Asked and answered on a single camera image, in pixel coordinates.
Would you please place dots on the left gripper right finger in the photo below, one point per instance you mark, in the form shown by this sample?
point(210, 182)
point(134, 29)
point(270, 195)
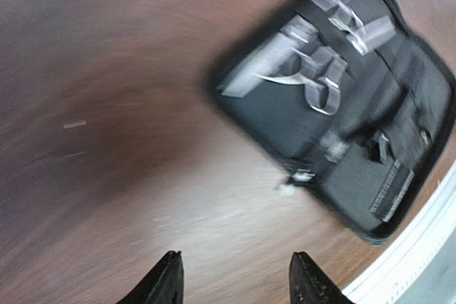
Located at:
point(308, 284)

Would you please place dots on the aluminium front rail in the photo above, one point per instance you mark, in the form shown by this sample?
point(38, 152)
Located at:
point(400, 265)

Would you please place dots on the black zip tool case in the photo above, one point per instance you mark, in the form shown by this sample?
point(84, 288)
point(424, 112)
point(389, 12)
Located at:
point(402, 88)

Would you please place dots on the silver thinning shears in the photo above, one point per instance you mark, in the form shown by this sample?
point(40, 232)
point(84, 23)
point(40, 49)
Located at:
point(365, 37)

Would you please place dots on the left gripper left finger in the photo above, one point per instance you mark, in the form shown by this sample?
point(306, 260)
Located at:
point(163, 284)

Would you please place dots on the black hair clip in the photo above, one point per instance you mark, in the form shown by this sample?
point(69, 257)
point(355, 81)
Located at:
point(378, 147)

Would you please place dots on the silver hair scissors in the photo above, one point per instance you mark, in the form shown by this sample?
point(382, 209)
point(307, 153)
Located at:
point(281, 59)

